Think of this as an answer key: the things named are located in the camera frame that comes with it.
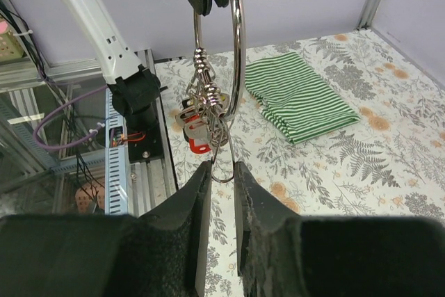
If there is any green striped cloth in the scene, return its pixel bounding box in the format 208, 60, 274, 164
245, 53, 360, 144

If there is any slotted cable duct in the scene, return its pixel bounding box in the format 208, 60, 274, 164
105, 89, 129, 215

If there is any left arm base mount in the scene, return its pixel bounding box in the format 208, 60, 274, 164
126, 102, 164, 163

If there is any key with red tag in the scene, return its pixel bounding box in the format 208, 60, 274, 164
184, 115, 211, 154

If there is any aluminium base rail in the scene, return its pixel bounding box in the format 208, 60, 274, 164
128, 49, 180, 214

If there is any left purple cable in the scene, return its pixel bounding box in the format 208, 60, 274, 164
33, 86, 112, 152

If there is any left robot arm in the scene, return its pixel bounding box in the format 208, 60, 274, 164
62, 0, 229, 131

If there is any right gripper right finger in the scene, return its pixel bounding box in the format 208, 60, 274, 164
234, 162, 444, 296

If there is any large metal keyring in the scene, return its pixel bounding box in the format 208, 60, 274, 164
176, 0, 246, 166

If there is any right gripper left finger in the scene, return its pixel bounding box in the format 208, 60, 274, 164
1, 161, 211, 296

